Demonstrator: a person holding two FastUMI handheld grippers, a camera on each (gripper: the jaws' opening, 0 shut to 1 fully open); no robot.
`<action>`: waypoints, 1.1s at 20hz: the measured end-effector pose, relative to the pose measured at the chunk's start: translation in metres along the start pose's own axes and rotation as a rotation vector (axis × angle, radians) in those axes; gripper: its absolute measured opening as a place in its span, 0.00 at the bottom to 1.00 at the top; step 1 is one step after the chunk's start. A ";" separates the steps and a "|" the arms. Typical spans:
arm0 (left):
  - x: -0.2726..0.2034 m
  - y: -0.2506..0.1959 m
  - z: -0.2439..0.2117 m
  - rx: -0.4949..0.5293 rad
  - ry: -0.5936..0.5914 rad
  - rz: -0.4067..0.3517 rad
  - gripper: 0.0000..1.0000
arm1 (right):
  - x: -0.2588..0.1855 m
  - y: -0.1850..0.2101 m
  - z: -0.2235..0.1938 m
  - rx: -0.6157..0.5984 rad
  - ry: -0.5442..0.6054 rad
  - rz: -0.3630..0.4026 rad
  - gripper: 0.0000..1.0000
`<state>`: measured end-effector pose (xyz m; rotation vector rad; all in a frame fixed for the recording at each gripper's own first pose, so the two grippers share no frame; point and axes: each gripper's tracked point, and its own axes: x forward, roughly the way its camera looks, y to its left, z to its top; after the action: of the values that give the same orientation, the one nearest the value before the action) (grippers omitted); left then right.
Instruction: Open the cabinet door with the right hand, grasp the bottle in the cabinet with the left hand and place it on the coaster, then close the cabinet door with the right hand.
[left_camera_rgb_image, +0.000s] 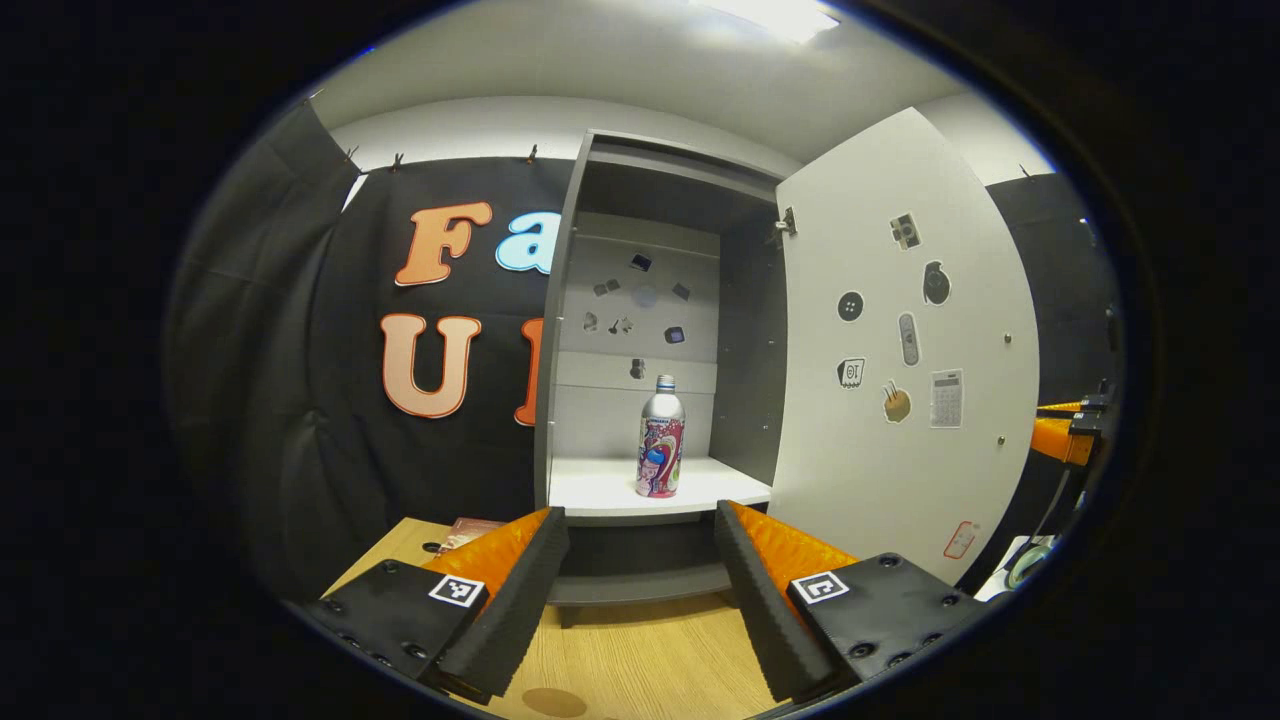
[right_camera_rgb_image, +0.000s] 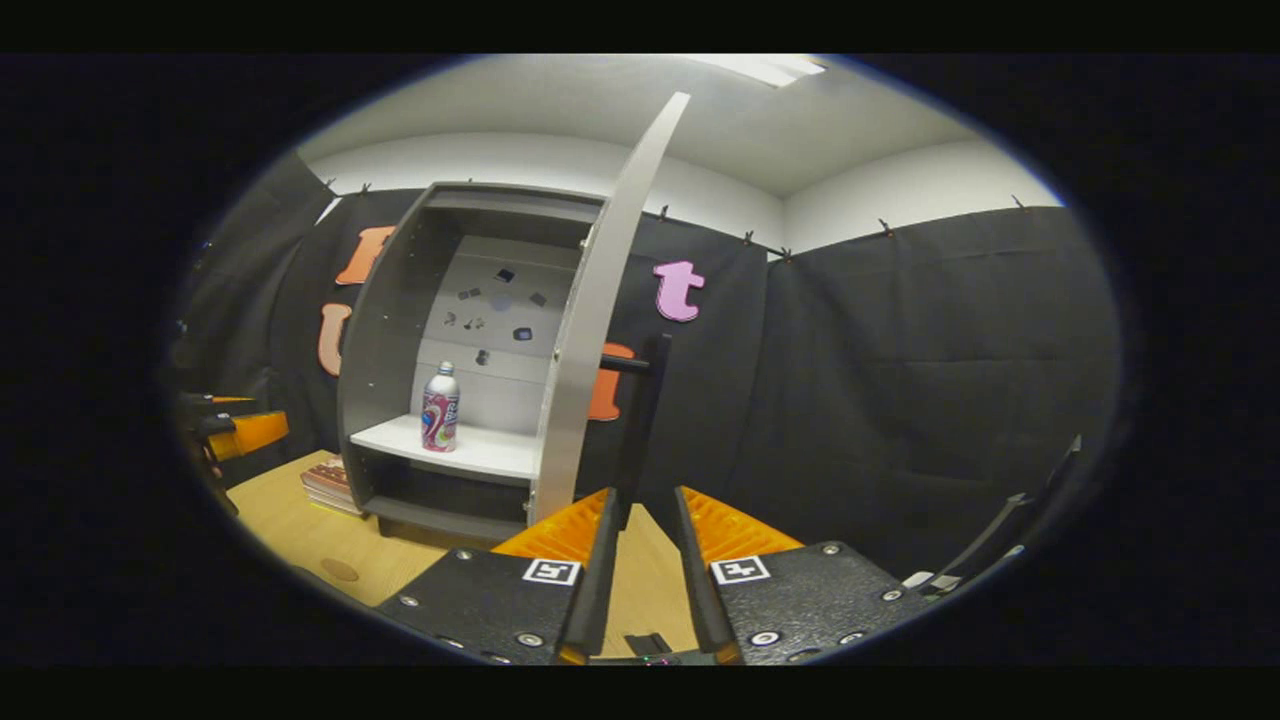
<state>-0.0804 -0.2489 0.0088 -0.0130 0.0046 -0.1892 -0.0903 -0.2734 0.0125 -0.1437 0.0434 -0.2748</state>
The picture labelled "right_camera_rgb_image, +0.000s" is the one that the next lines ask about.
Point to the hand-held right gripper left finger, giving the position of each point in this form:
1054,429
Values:
597,580

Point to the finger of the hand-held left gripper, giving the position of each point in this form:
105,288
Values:
215,403
250,435

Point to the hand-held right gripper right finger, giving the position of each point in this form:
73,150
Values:
698,580

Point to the grey cabinet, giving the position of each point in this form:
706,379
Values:
370,350

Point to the round brown coaster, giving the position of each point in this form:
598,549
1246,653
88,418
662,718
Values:
340,570

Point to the silver bottle with red label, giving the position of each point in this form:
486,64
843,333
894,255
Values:
440,410

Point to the white cabinet door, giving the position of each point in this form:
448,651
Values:
590,330

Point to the white cabinet shelf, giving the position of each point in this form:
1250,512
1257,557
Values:
480,450

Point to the stack of books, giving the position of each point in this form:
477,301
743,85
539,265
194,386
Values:
330,485

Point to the black backdrop cloth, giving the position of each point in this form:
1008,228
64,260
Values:
900,380

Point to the dark slanted stand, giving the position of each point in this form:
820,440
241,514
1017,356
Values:
990,545

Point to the ceiling light panel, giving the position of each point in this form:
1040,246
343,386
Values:
770,68

